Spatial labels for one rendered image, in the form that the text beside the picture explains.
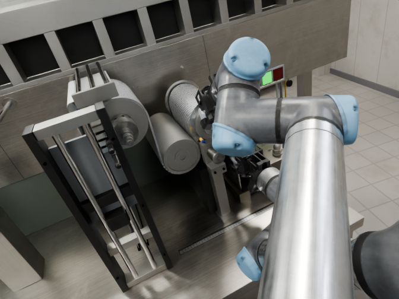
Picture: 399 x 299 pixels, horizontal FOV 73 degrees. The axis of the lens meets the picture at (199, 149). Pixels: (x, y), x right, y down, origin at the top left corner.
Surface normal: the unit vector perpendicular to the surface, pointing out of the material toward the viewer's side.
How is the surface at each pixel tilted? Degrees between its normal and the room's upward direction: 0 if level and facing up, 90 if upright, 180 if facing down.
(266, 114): 44
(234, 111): 37
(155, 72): 90
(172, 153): 90
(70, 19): 90
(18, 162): 90
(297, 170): 25
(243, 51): 50
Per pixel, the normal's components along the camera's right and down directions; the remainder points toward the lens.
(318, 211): 0.00, -0.74
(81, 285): -0.21, -0.83
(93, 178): 0.39, 0.42
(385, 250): -0.83, -0.49
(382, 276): -0.83, 0.04
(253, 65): 0.17, -0.22
